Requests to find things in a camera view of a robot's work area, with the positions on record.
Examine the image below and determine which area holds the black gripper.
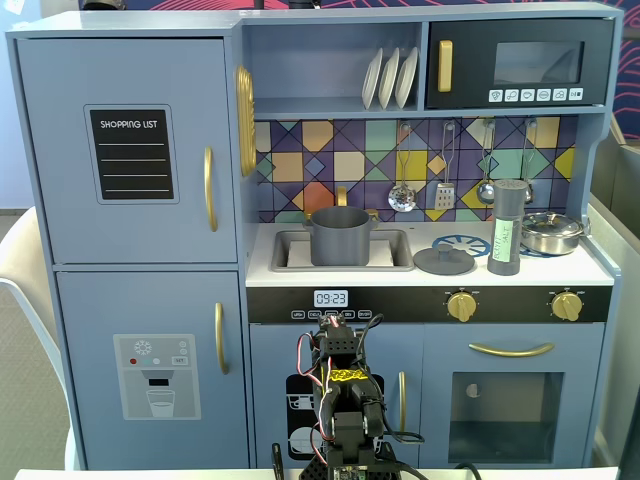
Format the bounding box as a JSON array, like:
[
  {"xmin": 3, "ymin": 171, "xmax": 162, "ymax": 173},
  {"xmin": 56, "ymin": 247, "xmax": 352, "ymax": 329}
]
[{"xmin": 312, "ymin": 314, "xmax": 374, "ymax": 371}]

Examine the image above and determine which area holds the gray salt shaker with label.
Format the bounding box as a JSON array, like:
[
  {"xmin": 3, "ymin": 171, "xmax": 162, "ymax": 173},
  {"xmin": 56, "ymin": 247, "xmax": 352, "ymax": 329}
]
[{"xmin": 487, "ymin": 178, "xmax": 528, "ymax": 277}]

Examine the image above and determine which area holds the digital clock display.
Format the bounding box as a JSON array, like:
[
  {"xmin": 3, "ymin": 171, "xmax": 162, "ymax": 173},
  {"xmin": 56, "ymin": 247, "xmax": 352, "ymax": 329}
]
[{"xmin": 313, "ymin": 289, "xmax": 350, "ymax": 308}]

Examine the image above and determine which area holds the blue dishwasher door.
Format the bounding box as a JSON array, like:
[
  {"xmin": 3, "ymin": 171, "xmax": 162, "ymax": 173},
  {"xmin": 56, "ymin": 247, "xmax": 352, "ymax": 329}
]
[{"xmin": 249, "ymin": 323, "xmax": 424, "ymax": 469}]

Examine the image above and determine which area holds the gray plastic pot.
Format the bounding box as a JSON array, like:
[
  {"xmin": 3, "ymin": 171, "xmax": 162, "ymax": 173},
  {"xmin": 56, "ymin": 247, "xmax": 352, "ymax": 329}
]
[{"xmin": 302, "ymin": 206, "xmax": 380, "ymax": 267}]

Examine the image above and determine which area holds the blue oven door with window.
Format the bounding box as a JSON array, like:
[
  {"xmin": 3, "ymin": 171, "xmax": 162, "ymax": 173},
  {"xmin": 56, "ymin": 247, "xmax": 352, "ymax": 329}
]
[{"xmin": 422, "ymin": 323, "xmax": 606, "ymax": 466}]

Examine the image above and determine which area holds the gray toy sink basin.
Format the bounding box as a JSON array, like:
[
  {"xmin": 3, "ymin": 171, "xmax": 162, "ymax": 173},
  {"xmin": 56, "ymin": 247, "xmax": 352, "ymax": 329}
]
[{"xmin": 269, "ymin": 228, "xmax": 416, "ymax": 274}]

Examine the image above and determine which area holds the gold stove knob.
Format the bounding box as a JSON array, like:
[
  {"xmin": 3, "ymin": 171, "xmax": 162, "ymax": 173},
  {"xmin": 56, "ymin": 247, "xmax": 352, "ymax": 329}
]
[
  {"xmin": 551, "ymin": 292, "xmax": 584, "ymax": 322},
  {"xmin": 446, "ymin": 292, "xmax": 477, "ymax": 323}
]

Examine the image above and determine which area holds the gray round pot lid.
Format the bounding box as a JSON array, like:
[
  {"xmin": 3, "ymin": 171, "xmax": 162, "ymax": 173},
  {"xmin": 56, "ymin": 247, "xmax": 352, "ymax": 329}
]
[{"xmin": 413, "ymin": 243, "xmax": 476, "ymax": 276}]

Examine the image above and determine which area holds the metal skimmer spoon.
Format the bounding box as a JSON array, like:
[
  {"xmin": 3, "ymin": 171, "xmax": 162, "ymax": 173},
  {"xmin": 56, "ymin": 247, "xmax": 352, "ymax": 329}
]
[{"xmin": 387, "ymin": 119, "xmax": 418, "ymax": 214}]

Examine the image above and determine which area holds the metal slotted spatula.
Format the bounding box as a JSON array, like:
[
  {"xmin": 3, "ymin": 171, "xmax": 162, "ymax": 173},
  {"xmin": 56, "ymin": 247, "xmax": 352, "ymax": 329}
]
[{"xmin": 433, "ymin": 119, "xmax": 457, "ymax": 211}]

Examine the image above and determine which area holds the grey water dispenser sticker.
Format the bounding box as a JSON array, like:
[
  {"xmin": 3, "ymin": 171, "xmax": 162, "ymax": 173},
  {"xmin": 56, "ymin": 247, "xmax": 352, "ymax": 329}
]
[{"xmin": 112, "ymin": 333, "xmax": 202, "ymax": 421}]

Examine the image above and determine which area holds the metal ladle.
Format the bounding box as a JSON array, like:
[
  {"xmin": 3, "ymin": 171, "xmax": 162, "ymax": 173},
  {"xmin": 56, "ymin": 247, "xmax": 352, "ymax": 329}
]
[{"xmin": 475, "ymin": 118, "xmax": 497, "ymax": 206}]

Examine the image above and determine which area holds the stainless steel pot with lid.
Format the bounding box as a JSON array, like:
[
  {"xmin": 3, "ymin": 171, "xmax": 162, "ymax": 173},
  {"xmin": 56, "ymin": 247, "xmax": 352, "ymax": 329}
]
[{"xmin": 519, "ymin": 211, "xmax": 586, "ymax": 256}]

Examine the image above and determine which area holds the metal serving spoon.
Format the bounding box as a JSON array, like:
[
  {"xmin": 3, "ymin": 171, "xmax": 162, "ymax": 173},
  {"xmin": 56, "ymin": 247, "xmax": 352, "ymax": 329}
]
[{"xmin": 519, "ymin": 118, "xmax": 539, "ymax": 204}]

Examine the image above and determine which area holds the gold toy phone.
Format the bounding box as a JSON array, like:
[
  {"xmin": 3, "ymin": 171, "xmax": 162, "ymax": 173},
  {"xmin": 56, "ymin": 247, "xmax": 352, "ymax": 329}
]
[{"xmin": 234, "ymin": 64, "xmax": 257, "ymax": 178}]

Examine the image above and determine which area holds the blue fridge door with dispenser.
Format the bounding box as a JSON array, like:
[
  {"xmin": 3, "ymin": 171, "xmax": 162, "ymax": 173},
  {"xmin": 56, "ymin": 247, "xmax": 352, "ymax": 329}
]
[{"xmin": 54, "ymin": 271, "xmax": 250, "ymax": 470}]

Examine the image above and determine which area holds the white toy plate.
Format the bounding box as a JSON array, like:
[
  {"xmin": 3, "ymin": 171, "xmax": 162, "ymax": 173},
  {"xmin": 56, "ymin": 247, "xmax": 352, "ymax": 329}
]
[
  {"xmin": 377, "ymin": 47, "xmax": 401, "ymax": 110},
  {"xmin": 394, "ymin": 46, "xmax": 419, "ymax": 109},
  {"xmin": 361, "ymin": 47, "xmax": 385, "ymax": 111}
]

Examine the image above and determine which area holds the blue toy kitchen unit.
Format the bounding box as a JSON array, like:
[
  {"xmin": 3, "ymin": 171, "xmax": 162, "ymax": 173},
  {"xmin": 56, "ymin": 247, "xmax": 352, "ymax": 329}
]
[{"xmin": 4, "ymin": 2, "xmax": 626, "ymax": 471}]

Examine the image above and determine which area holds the black shopping list board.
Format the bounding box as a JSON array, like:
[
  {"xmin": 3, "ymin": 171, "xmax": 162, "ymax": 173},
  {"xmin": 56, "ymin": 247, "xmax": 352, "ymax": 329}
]
[{"xmin": 83, "ymin": 103, "xmax": 180, "ymax": 205}]

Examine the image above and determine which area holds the large blue fridge door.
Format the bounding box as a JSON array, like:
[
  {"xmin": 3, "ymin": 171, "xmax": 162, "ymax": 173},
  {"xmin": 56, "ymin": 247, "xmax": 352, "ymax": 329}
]
[{"xmin": 16, "ymin": 38, "xmax": 239, "ymax": 265}]

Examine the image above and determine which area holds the gray partition panel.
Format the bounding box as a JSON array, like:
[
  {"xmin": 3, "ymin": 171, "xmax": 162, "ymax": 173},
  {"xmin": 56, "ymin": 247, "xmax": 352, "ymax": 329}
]
[{"xmin": 588, "ymin": 139, "xmax": 640, "ymax": 456}]

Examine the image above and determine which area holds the black microwave door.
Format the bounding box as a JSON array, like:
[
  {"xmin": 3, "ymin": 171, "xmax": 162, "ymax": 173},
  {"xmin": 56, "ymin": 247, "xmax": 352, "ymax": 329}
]
[{"xmin": 424, "ymin": 18, "xmax": 615, "ymax": 110}]

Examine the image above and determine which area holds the white chair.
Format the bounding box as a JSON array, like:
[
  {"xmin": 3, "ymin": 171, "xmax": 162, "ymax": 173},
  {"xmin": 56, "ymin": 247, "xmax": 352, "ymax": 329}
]
[{"xmin": 0, "ymin": 207, "xmax": 76, "ymax": 471}]

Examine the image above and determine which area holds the gold fridge door handle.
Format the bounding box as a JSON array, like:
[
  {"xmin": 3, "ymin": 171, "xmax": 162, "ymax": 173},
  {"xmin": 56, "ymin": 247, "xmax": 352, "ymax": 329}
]
[
  {"xmin": 214, "ymin": 301, "xmax": 230, "ymax": 376},
  {"xmin": 203, "ymin": 145, "xmax": 220, "ymax": 233}
]

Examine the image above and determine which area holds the gold curved oven handle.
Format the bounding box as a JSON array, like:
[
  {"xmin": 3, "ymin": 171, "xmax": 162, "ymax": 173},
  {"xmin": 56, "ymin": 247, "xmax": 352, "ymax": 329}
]
[{"xmin": 468, "ymin": 341, "xmax": 555, "ymax": 358}]

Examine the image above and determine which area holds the black power cable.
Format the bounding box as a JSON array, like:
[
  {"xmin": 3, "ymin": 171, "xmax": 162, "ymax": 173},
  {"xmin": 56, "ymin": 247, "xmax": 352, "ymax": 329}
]
[{"xmin": 384, "ymin": 430, "xmax": 482, "ymax": 480}]

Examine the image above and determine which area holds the gold microwave handle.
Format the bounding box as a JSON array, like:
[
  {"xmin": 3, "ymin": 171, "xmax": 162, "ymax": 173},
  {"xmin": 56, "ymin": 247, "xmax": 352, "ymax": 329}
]
[{"xmin": 437, "ymin": 39, "xmax": 454, "ymax": 94}]

